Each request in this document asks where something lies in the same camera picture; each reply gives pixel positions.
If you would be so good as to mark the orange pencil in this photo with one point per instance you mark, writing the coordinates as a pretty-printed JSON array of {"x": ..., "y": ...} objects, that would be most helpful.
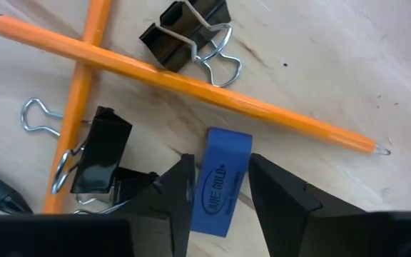
[
  {"x": 191, "y": 84},
  {"x": 80, "y": 89}
]

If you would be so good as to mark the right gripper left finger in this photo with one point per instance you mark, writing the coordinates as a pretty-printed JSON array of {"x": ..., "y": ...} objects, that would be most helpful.
[{"x": 170, "y": 214}]

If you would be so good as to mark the black binder clip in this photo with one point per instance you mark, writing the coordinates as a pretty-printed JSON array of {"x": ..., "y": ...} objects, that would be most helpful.
[
  {"x": 102, "y": 153},
  {"x": 177, "y": 32},
  {"x": 134, "y": 185}
]

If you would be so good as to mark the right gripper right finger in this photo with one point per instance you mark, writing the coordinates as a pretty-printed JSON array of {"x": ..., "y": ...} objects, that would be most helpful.
[{"x": 284, "y": 214}]

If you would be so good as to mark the blue eraser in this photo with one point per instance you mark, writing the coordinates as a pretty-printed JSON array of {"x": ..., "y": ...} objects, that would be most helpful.
[{"x": 223, "y": 171}]

